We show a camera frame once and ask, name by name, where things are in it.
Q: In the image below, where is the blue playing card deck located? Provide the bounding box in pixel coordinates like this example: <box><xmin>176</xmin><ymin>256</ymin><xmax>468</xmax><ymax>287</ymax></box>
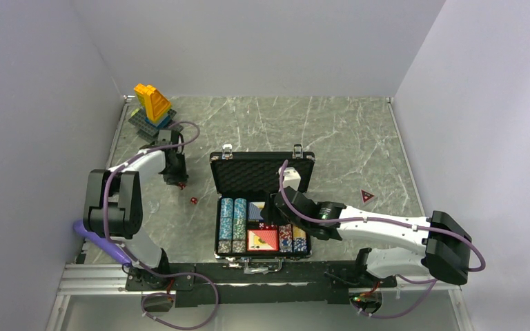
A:
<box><xmin>247</xmin><ymin>201</ymin><xmax>265</xmax><ymax>223</ymax></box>

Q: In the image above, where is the red playing card deck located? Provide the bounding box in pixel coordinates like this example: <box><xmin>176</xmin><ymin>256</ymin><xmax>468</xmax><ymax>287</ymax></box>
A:
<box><xmin>246</xmin><ymin>229</ymin><xmax>279</xmax><ymax>252</ymax></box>

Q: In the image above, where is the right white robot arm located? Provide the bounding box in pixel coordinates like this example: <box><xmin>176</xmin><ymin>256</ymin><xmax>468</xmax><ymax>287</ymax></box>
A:
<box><xmin>261</xmin><ymin>188</ymin><xmax>473</xmax><ymax>287</ymax></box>

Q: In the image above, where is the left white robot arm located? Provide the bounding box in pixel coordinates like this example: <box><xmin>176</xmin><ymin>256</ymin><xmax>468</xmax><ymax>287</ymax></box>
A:
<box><xmin>83</xmin><ymin>130</ymin><xmax>188</xmax><ymax>290</ymax></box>

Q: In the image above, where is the red yellow chip row right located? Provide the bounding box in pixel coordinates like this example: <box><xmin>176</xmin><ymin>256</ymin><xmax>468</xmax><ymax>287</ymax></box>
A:
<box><xmin>292</xmin><ymin>226</ymin><xmax>308</xmax><ymax>252</ymax></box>

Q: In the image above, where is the clear dealer button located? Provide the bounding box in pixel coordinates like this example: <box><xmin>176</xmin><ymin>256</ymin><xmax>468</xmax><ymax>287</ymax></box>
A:
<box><xmin>148</xmin><ymin>201</ymin><xmax>160</xmax><ymax>214</ymax></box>

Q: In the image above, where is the black poker chip case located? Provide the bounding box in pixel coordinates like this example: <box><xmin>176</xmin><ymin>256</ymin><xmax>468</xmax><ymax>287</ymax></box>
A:
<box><xmin>209</xmin><ymin>144</ymin><xmax>315</xmax><ymax>261</ymax></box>

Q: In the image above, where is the blue chip row far left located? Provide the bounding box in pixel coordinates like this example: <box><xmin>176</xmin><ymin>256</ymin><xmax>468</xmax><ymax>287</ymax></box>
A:
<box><xmin>217</xmin><ymin>198</ymin><xmax>234</xmax><ymax>254</ymax></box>

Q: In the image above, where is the grey toy brick baseplate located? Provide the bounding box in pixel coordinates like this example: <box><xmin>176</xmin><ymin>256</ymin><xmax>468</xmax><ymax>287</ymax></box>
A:
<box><xmin>128</xmin><ymin>107</ymin><xmax>177</xmax><ymax>143</ymax></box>

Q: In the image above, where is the yellow toy brick tower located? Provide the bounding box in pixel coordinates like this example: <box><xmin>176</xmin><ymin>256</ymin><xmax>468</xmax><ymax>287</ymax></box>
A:
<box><xmin>134</xmin><ymin>83</ymin><xmax>172</xmax><ymax>128</ymax></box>

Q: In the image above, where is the purple cylinder object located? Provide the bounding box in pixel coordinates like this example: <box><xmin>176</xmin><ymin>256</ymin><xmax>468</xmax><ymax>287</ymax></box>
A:
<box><xmin>73</xmin><ymin>220</ymin><xmax>131</xmax><ymax>265</ymax></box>

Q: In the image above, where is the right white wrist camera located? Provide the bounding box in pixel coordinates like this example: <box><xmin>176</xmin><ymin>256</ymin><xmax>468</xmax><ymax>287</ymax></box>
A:
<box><xmin>278</xmin><ymin>167</ymin><xmax>302</xmax><ymax>191</ymax></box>

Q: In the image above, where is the black front mounting rail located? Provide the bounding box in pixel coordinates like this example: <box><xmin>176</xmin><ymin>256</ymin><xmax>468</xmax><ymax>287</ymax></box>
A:
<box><xmin>124</xmin><ymin>261</ymin><xmax>397</xmax><ymax>308</ymax></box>

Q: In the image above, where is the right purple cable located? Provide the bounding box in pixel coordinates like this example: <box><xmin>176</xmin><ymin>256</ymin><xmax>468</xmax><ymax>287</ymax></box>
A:
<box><xmin>277</xmin><ymin>159</ymin><xmax>487</xmax><ymax>320</ymax></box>

